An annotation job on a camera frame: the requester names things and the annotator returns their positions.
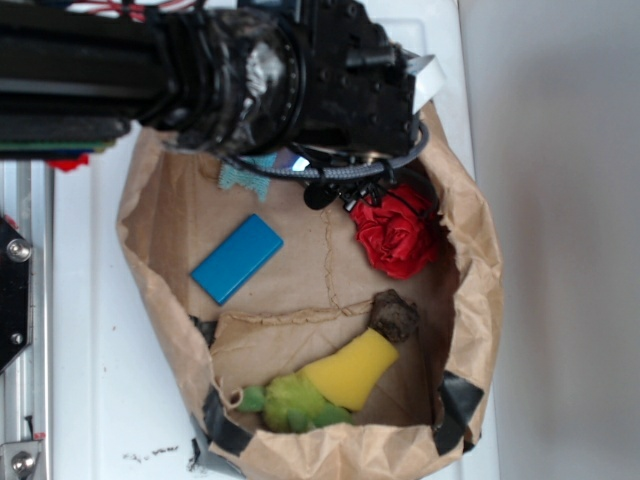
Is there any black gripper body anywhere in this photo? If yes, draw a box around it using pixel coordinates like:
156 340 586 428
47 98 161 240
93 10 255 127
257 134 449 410
284 1 418 157

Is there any light blue cloth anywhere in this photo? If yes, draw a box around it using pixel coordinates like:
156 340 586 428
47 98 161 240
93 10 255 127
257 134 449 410
218 153 277 202

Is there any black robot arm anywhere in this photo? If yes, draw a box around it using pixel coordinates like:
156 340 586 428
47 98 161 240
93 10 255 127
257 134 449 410
1 1 419 159

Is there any red crumpled cloth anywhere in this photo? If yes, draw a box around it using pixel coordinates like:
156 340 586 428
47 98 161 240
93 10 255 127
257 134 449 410
350 184 439 280

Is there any black round microphone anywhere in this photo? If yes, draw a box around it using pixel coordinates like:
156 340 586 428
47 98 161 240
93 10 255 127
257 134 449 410
303 183 337 211

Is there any blue rectangular block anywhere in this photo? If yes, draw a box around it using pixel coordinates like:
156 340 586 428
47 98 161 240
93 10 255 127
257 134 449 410
191 214 284 305

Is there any dark brown lump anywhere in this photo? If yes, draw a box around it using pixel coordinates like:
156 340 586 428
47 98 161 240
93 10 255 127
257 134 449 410
368 289 420 344

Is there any brown paper bag bin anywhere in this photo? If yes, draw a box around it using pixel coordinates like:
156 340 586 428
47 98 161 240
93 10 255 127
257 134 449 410
117 105 504 479

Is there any yellow sponge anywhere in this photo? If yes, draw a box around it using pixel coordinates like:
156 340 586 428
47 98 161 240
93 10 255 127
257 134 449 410
298 329 399 412

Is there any green plush toy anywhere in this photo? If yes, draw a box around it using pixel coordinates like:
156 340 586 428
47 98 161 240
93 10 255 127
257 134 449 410
235 374 353 434

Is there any white ribbon cable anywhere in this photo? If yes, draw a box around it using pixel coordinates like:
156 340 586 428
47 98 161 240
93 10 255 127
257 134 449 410
404 53 447 112

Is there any grey braided cable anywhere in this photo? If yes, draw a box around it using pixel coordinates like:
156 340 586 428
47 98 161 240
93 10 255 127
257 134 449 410
222 122 431 180

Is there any aluminium frame rail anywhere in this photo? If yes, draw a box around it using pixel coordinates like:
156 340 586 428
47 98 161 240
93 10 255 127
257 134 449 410
1 160 53 479

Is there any black metal bracket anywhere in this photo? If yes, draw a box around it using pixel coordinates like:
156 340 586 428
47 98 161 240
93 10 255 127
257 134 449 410
0 218 33 374

